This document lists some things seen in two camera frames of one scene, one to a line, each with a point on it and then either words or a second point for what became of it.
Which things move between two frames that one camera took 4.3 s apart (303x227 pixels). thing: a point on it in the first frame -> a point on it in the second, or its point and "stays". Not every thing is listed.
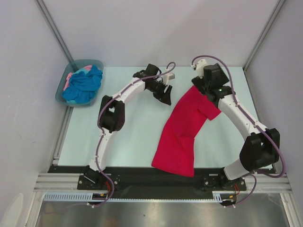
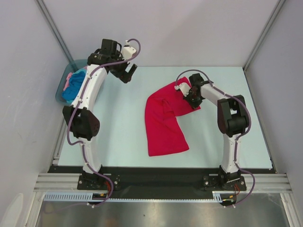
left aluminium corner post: [55, 30] stays
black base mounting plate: [146, 182] stays
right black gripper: [202, 84] -> [193, 100]
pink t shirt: [88, 67] stays
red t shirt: [182, 123] -> [164, 135]
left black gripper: [166, 99] -> [124, 76]
